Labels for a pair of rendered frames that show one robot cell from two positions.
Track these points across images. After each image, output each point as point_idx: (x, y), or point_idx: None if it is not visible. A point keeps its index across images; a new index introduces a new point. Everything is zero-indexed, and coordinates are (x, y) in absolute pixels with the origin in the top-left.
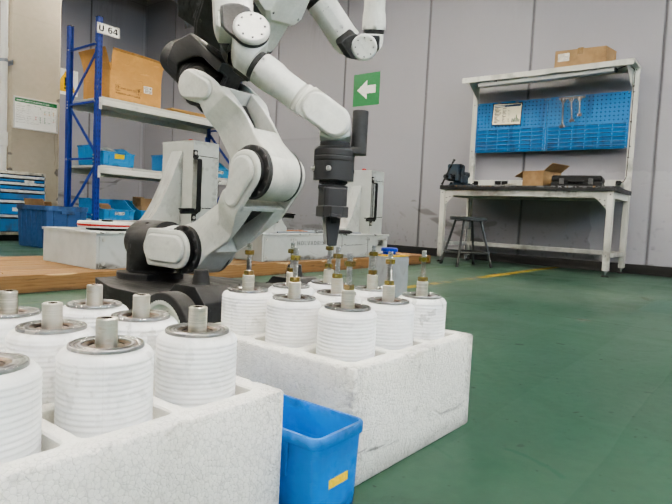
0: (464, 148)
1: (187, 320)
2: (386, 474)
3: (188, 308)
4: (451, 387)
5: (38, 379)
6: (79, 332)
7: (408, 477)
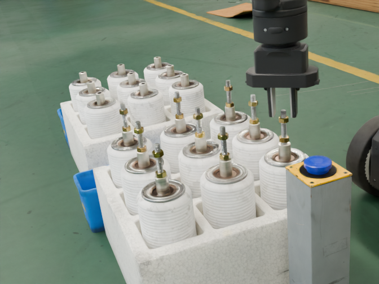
0: None
1: (350, 143)
2: (109, 255)
3: (360, 134)
4: (133, 279)
5: (76, 91)
6: (120, 87)
7: (97, 263)
